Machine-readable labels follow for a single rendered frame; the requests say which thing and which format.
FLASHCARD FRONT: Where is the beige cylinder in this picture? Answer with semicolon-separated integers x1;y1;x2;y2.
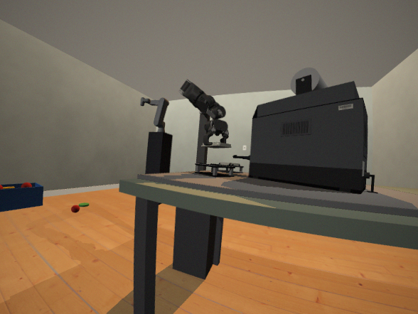
290;67;328;94

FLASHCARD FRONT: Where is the tan perforated base plate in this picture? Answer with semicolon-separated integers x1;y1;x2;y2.
137;171;418;217

